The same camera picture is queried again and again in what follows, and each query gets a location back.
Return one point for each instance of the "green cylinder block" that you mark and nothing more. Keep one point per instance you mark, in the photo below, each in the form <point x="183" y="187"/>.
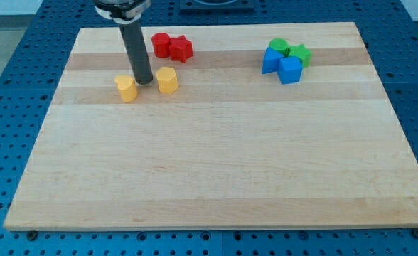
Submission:
<point x="280" y="45"/>

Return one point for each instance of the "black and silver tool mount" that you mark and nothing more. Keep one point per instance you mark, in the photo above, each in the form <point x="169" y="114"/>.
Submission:
<point x="121" y="11"/>

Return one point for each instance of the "yellow heart block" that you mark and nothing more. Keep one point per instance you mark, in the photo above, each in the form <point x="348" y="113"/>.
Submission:
<point x="126" y="87"/>

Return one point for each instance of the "yellow hexagon block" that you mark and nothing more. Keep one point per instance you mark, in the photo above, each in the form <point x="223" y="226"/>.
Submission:
<point x="167" y="80"/>

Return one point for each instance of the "green star block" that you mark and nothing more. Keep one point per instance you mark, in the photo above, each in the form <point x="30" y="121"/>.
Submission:
<point x="302" y="53"/>

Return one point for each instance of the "blue triangle block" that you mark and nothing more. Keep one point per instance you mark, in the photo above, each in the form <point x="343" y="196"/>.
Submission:
<point x="271" y="60"/>

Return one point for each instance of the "red cylinder block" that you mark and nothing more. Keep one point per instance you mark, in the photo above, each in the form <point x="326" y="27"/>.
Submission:
<point x="161" y="43"/>

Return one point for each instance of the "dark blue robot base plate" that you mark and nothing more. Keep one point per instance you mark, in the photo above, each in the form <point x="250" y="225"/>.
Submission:
<point x="216" y="5"/>

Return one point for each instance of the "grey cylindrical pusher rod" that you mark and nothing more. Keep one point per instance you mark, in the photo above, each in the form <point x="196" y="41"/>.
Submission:
<point x="137" y="53"/>

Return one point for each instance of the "red star block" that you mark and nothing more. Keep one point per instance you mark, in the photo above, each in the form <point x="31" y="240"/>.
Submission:
<point x="180" y="49"/>

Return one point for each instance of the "wooden board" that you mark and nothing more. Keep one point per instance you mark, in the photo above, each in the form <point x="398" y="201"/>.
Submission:
<point x="231" y="149"/>

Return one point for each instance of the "blue cube block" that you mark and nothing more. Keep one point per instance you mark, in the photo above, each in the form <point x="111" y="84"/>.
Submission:
<point x="289" y="70"/>

